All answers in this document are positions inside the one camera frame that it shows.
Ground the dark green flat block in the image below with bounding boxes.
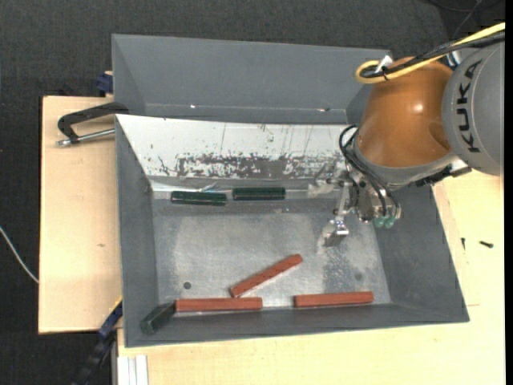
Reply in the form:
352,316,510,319
170,190,228,208
139,302,176,335
232,186,287,201

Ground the pale wood flat board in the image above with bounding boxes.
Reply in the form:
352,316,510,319
38,95,123,334

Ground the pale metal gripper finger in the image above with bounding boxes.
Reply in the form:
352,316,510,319
320,217,350,249
307,176,336,199

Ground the red-brown flat block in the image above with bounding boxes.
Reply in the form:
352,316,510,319
228,253,305,299
174,296,264,313
292,290,375,309

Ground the grey metal bin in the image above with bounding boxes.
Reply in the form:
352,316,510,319
111,33,471,349

